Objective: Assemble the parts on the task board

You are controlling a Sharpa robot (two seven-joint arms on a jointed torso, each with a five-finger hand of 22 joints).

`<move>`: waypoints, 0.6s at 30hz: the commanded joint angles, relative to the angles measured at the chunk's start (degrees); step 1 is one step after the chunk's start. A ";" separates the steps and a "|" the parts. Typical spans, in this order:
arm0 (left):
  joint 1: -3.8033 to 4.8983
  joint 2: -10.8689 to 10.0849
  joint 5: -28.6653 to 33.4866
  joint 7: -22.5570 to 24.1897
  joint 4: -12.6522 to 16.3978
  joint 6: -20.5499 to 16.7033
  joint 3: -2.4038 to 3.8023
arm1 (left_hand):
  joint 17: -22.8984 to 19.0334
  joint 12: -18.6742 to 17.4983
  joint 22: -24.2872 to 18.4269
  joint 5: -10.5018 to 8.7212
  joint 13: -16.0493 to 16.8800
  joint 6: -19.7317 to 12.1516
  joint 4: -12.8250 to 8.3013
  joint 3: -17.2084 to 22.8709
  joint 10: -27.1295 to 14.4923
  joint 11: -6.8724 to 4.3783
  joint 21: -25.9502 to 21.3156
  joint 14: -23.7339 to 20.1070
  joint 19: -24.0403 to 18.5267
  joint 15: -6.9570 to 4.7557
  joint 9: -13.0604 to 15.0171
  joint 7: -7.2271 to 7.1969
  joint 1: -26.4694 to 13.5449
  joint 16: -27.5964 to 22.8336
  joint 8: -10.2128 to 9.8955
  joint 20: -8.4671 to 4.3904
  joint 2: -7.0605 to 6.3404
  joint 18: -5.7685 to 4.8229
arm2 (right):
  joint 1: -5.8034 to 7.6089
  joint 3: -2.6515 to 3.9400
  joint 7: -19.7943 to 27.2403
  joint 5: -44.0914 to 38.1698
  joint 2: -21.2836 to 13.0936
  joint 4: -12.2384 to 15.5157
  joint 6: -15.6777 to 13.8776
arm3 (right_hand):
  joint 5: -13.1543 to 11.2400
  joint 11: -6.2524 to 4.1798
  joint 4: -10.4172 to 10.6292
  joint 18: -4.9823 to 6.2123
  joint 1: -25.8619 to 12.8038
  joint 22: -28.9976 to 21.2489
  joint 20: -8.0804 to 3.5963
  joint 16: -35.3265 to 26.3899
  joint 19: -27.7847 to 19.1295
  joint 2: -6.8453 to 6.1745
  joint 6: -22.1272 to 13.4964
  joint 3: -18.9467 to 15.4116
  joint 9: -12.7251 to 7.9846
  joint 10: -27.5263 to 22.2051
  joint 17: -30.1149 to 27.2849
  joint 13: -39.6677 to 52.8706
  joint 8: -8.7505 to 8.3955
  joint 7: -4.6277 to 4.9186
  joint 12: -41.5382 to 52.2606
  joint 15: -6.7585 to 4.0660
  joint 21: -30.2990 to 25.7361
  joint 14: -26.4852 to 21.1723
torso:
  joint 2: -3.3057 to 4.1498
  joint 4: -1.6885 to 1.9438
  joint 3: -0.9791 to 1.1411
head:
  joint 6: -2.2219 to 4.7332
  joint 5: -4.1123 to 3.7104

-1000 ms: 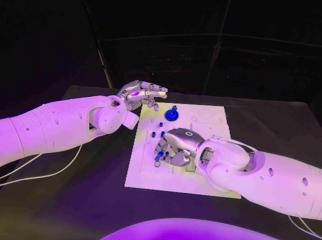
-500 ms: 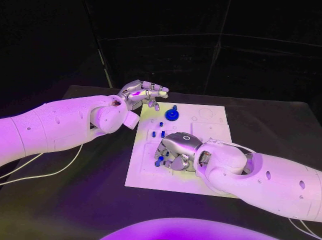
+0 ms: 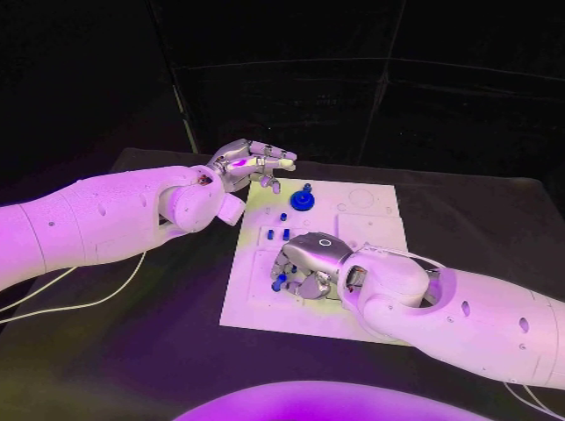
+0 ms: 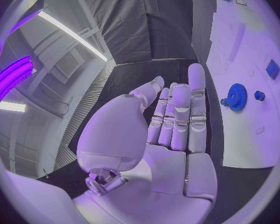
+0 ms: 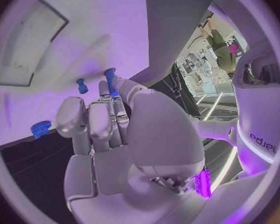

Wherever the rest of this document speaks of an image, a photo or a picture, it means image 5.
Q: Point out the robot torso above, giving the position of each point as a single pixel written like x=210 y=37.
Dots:
x=256 y=115

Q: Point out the white task board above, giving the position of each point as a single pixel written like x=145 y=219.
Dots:
x=102 y=22

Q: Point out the long blue peg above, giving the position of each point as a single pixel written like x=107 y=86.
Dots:
x=110 y=80

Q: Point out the short blue peg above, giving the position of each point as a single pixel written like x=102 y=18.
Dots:
x=82 y=86

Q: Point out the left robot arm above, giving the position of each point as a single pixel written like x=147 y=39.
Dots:
x=214 y=129

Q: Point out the blue gear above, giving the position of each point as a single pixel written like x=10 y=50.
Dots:
x=40 y=128

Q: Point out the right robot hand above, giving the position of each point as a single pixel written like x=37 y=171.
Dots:
x=163 y=134

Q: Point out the person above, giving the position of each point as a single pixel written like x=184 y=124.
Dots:
x=223 y=50

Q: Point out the glowing light bar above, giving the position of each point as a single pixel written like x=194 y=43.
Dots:
x=204 y=183

